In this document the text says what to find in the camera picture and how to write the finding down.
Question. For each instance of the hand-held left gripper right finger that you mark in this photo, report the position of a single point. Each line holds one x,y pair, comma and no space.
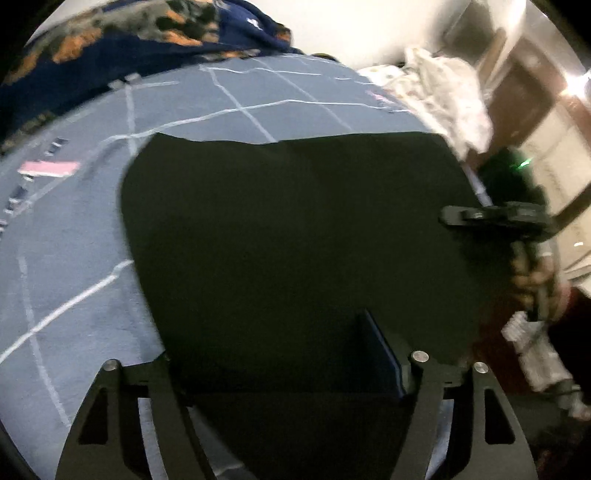
383,355

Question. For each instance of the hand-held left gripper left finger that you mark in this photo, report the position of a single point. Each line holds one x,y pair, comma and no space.
159,383

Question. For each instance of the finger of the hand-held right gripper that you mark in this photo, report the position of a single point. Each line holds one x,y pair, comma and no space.
471,216

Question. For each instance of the black pants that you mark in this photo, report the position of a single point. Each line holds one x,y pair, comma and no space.
295,230

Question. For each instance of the person's right forearm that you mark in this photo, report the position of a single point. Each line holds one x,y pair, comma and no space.
575,323

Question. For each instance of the person's right hand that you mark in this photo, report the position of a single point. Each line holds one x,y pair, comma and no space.
521,281

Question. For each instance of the brown wooden cabinet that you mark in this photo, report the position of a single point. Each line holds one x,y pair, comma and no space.
521,101

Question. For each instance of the white patterned cloth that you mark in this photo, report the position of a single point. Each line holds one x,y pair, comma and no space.
452,92

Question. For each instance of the white crumpled wrap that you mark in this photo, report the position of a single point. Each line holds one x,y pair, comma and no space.
540,355

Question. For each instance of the blue grid bedsheet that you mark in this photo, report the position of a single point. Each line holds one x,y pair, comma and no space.
69,230

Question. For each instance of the navy floral blanket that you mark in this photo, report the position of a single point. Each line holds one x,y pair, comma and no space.
92,60

